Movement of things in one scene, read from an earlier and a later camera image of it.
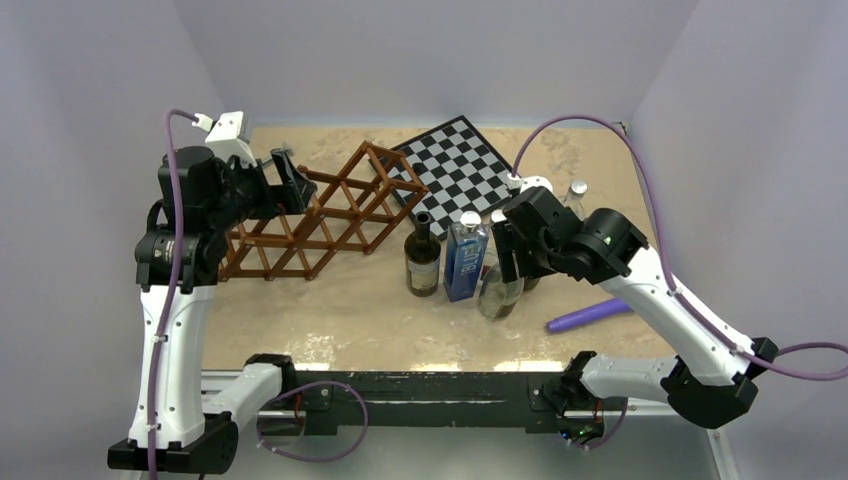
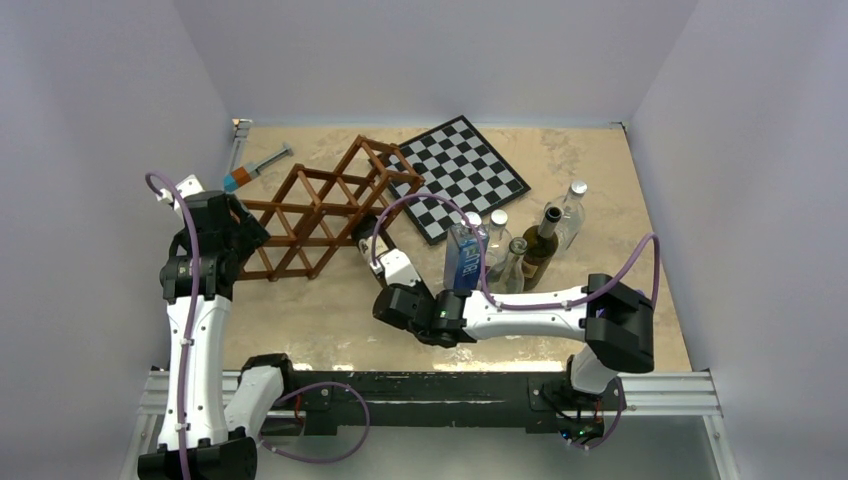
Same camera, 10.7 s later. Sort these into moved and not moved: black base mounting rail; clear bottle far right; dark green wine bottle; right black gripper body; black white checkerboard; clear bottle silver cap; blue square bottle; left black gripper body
Moved: right black gripper body; left black gripper body; dark green wine bottle
Not moved: black white checkerboard; black base mounting rail; clear bottle far right; clear bottle silver cap; blue square bottle
